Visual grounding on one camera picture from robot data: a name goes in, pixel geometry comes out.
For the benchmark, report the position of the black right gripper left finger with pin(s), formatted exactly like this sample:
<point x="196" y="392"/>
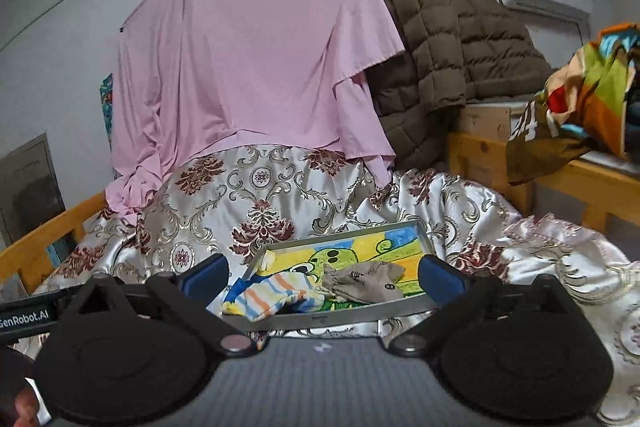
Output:
<point x="184" y="298"/>

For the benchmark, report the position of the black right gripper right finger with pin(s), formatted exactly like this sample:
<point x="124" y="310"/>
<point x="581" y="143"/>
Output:
<point x="459" y="300"/>

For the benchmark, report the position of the striped orange white cloth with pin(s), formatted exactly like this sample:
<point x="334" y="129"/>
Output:
<point x="262" y="297"/>

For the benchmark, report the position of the person's left hand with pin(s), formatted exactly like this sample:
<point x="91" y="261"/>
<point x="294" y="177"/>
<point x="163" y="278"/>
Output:
<point x="19" y="403"/>

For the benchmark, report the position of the colourful cartoon towel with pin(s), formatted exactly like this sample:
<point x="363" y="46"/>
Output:
<point x="402" y="246"/>

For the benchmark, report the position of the floral satin bedspread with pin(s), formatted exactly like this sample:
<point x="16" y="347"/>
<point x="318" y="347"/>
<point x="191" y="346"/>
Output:
<point x="238" y="201"/>

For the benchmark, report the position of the colourful clothes pile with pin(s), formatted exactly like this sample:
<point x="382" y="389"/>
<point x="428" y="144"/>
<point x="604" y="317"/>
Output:
<point x="591" y="103"/>

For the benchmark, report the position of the brown quilted jacket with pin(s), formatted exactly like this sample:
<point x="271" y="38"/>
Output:
<point x="456" y="51"/>

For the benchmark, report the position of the pink hanging sheet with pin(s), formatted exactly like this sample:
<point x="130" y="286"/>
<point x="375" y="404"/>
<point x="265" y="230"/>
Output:
<point x="168" y="109"/>

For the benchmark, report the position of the grey drawstring pouch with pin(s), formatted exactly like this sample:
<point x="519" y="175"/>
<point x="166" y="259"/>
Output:
<point x="364" y="282"/>

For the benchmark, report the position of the grey wall panel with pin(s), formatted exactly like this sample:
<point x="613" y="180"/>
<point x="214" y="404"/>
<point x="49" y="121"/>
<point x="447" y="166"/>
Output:
<point x="30" y="195"/>

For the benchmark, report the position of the wooden bed frame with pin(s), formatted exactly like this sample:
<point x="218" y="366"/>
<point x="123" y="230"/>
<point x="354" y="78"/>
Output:
<point x="605" y="191"/>

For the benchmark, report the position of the blue patterned wall poster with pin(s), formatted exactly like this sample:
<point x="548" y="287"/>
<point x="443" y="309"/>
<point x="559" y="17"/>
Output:
<point x="106" y="96"/>

